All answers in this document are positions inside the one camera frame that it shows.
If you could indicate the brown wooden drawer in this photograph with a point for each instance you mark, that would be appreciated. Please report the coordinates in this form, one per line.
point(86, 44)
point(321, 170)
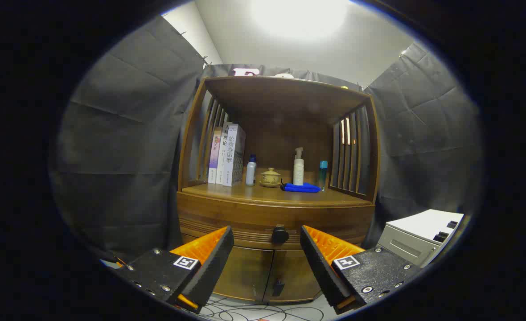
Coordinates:
point(245, 218)

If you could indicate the white bottle blue cap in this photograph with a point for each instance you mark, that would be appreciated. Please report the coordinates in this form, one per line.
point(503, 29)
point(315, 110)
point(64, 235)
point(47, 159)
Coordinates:
point(250, 171)

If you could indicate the pink purple book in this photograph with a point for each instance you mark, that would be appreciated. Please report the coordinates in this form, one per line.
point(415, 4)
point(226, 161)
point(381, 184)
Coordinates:
point(214, 156)

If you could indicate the grey white drawer unit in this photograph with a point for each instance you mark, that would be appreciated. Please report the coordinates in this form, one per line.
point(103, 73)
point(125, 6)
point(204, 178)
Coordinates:
point(419, 236)

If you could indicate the teal blue bottle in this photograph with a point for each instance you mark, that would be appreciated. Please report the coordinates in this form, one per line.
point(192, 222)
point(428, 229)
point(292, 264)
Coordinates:
point(323, 174)

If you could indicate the black backdrop cloth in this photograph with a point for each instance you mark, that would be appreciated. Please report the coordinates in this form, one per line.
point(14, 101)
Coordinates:
point(125, 133)

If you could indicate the yellow ceramic lidded teacup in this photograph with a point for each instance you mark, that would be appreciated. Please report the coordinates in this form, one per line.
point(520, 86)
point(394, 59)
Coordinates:
point(270, 177)

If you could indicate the brown wooden cabinet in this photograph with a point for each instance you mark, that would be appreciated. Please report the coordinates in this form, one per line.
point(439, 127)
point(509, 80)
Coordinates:
point(289, 102)

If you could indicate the thin white book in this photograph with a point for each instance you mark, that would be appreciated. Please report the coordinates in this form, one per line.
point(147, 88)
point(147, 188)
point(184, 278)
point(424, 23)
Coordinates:
point(223, 151)

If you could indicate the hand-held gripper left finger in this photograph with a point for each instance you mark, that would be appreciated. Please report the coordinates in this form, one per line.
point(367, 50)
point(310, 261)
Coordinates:
point(214, 263)

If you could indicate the wooden cabinet door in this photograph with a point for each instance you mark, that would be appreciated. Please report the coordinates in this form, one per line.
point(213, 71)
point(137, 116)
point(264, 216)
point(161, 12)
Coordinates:
point(294, 272)
point(245, 272)

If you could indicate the blue folded cloth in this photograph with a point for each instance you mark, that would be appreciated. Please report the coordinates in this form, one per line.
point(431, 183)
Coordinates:
point(301, 187)

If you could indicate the wooden countertop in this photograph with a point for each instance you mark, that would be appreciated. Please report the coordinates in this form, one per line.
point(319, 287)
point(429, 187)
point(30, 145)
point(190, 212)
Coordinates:
point(263, 195)

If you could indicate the thick white grey book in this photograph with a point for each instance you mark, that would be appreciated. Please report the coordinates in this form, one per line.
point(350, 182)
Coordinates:
point(234, 156)

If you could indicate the black round drawer knob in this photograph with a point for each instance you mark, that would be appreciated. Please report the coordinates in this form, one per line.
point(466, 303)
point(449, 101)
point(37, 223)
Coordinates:
point(280, 235)

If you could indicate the white pump bottle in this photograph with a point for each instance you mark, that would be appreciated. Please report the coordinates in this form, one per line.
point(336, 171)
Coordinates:
point(298, 171)

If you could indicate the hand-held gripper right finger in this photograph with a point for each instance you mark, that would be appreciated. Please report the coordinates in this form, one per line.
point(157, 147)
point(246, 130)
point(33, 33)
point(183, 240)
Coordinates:
point(318, 263)

